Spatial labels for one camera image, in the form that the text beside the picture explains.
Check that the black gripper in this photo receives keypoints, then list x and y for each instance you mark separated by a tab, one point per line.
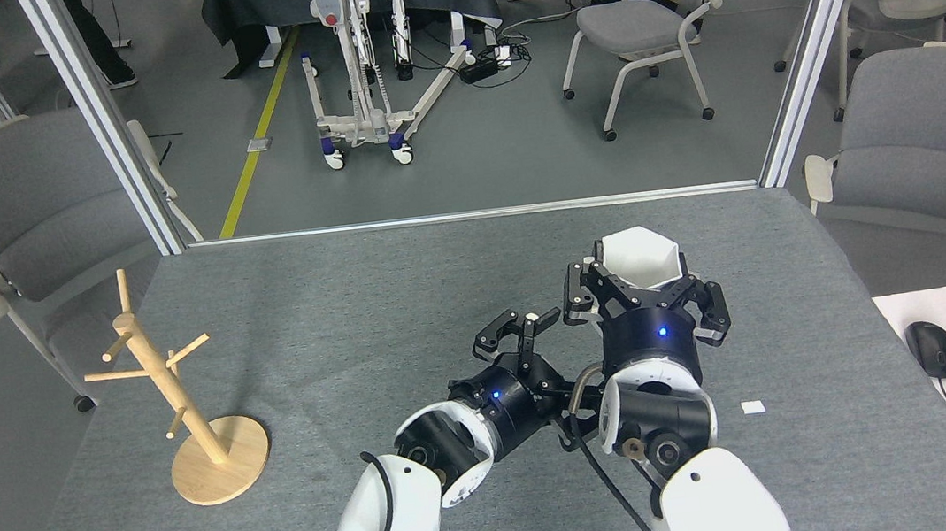
515	403
650	334

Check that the white faceted cup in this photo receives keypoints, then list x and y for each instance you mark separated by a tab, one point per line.
641	255

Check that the wooden cup rack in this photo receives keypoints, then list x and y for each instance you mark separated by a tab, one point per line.
220	468

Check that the small white tag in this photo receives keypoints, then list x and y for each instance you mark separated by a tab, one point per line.
753	407

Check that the white stand on wheels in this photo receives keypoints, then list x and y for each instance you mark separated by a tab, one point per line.
354	123

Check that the black power strip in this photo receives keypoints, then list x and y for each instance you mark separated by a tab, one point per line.
479	69

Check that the black computer mouse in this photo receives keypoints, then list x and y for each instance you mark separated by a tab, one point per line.
932	348

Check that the grey chair on castors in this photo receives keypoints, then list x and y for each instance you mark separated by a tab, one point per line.
632	20

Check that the metal floor plate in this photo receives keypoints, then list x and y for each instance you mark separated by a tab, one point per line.
259	145

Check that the grey office chair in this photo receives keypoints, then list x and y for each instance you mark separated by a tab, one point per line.
931	142
39	208

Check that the dark table cloth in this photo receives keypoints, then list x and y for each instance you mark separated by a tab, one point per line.
256	5

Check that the person's legs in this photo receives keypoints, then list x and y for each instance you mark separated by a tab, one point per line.
100	41

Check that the silver aluminium rail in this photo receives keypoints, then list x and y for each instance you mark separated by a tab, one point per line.
476	214

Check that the silver aluminium post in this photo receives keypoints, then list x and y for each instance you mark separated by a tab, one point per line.
106	129
813	48

